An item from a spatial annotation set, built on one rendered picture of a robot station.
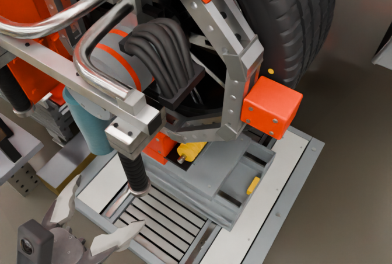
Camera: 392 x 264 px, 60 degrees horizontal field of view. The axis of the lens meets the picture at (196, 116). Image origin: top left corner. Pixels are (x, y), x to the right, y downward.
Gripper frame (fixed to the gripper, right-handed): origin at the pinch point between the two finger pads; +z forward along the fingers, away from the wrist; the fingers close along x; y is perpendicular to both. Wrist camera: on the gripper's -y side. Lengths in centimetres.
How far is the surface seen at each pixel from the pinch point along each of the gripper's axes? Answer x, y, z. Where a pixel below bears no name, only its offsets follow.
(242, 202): 11, 66, 39
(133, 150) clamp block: 2.7, -9.8, 5.1
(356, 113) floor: 33, 83, 118
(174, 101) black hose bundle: 5.0, -14.9, 13.1
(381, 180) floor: 54, 84, 88
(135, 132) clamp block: 2.0, -11.9, 6.8
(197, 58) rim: -7.3, 2.0, 37.0
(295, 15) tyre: 12.4, -17.3, 38.2
